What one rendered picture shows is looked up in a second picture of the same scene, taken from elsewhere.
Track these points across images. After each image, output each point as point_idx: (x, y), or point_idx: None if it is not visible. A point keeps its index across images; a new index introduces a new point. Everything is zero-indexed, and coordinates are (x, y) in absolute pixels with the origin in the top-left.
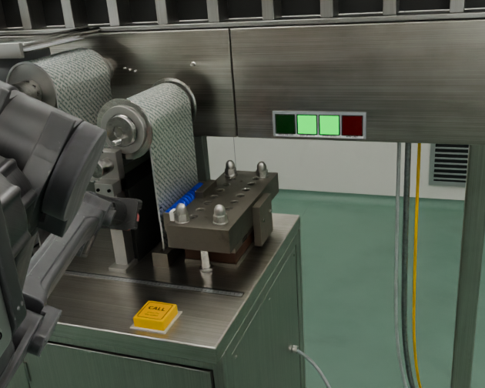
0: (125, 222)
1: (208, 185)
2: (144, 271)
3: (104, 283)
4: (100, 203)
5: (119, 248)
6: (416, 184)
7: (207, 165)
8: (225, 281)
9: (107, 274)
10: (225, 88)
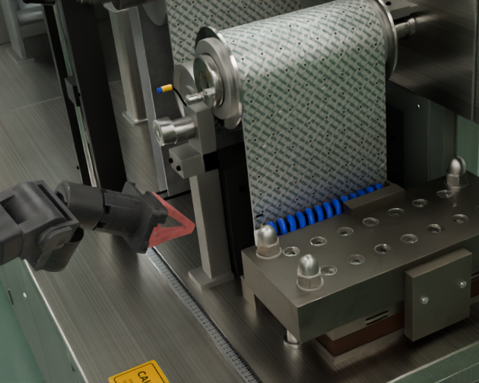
0: (133, 238)
1: (375, 197)
2: (223, 299)
3: (163, 294)
4: (33, 216)
5: (204, 250)
6: None
7: (436, 150)
8: (292, 379)
9: (182, 280)
10: (464, 27)
